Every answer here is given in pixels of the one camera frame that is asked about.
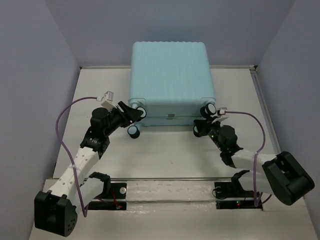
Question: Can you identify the aluminium rail at table edge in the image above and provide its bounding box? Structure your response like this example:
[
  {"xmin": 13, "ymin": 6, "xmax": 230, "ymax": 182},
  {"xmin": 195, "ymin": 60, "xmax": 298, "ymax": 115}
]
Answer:
[{"xmin": 250, "ymin": 65, "xmax": 282, "ymax": 154}]

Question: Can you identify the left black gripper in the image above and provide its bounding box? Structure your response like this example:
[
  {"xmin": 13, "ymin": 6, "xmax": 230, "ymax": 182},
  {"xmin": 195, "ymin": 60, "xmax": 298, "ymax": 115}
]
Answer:
[{"xmin": 104, "ymin": 101, "xmax": 144, "ymax": 137}]

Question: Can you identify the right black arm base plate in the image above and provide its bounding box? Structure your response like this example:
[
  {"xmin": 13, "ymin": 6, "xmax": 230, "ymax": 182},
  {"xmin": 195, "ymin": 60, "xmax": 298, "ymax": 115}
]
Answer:
[{"xmin": 211, "ymin": 181, "xmax": 263, "ymax": 210}]

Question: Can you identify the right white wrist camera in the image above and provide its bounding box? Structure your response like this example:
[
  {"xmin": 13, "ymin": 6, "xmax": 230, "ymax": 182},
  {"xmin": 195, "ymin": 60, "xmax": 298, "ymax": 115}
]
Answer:
[{"xmin": 211, "ymin": 107, "xmax": 229, "ymax": 124}]

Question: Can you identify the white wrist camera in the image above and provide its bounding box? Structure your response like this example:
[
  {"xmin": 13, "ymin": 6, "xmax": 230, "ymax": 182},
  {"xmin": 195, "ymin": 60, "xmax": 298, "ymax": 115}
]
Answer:
[
  {"xmin": 100, "ymin": 91, "xmax": 117, "ymax": 112},
  {"xmin": 211, "ymin": 107, "xmax": 229, "ymax": 124}
]

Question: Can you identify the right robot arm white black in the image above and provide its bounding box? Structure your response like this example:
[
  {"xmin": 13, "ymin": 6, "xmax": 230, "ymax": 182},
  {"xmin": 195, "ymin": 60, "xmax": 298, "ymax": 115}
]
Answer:
[{"xmin": 193, "ymin": 118, "xmax": 315, "ymax": 206}]

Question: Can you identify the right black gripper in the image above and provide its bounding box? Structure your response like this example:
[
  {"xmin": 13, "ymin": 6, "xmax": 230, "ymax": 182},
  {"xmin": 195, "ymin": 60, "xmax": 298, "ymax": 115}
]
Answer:
[{"xmin": 193, "ymin": 115, "xmax": 225, "ymax": 152}]

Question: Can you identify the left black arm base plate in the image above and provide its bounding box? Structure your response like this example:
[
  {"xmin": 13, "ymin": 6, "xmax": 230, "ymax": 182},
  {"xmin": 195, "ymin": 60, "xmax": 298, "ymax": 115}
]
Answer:
[{"xmin": 88, "ymin": 182, "xmax": 127, "ymax": 211}]

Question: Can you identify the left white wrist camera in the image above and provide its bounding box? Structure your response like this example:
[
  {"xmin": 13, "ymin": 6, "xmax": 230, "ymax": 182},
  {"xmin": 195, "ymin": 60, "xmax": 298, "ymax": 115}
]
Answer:
[{"xmin": 100, "ymin": 91, "xmax": 117, "ymax": 112}]

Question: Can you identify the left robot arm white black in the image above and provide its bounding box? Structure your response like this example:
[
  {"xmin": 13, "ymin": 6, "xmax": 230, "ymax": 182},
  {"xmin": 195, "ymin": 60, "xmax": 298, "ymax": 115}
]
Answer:
[{"xmin": 34, "ymin": 101, "xmax": 147, "ymax": 237}]

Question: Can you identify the light blue hardshell suitcase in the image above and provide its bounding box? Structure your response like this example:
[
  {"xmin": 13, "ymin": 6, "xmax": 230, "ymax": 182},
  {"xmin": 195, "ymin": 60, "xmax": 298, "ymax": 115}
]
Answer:
[{"xmin": 127, "ymin": 41, "xmax": 217, "ymax": 139}]

